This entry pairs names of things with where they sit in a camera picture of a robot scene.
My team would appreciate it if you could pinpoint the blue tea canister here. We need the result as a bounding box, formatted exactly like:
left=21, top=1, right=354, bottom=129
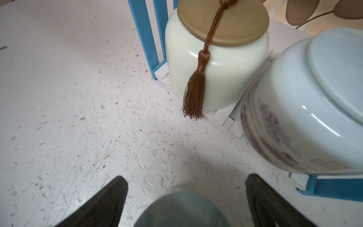
left=134, top=191, right=231, bottom=227

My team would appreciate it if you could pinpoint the cream jar with tassel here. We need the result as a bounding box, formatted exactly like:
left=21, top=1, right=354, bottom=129
left=165, top=0, right=269, bottom=119

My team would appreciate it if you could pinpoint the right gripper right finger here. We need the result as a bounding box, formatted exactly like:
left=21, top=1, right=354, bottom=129
left=245, top=174, right=316, bottom=227

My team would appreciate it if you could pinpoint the pale blue round jar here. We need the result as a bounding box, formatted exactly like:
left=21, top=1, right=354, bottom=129
left=241, top=28, right=363, bottom=175

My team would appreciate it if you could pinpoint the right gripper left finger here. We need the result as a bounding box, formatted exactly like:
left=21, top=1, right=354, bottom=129
left=57, top=176, right=128, bottom=227

